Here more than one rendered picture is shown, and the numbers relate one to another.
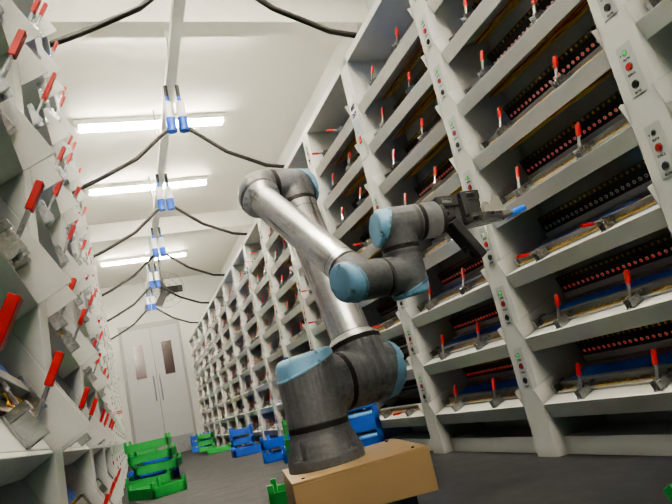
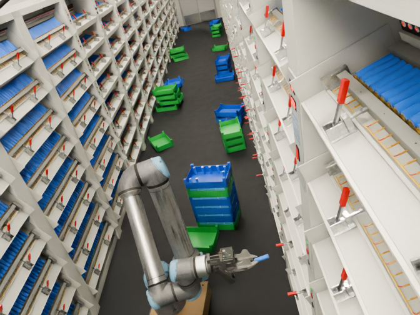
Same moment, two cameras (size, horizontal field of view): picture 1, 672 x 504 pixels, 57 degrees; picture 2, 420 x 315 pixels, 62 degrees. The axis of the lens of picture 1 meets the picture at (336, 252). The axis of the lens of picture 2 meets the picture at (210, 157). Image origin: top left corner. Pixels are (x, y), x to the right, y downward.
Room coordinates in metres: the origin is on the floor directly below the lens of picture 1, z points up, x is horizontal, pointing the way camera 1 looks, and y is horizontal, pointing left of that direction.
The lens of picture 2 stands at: (0.58, -0.85, 1.81)
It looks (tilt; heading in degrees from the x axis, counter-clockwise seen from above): 31 degrees down; 27
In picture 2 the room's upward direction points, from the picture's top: 14 degrees counter-clockwise
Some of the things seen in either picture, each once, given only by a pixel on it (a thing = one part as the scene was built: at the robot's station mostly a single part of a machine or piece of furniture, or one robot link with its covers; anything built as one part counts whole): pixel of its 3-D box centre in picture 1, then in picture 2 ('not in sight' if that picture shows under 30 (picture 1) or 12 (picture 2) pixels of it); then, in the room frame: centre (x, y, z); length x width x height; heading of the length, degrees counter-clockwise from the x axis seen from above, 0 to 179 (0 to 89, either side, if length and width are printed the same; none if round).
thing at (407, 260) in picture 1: (403, 272); (187, 285); (1.42, -0.14, 0.54); 0.12 x 0.09 x 0.12; 124
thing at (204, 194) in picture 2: not in sight; (210, 184); (2.39, 0.14, 0.36); 0.30 x 0.20 x 0.08; 97
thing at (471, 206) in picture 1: (456, 213); (221, 261); (1.48, -0.31, 0.67); 0.12 x 0.08 x 0.09; 110
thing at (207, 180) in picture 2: not in sight; (208, 175); (2.39, 0.14, 0.44); 0.30 x 0.20 x 0.08; 97
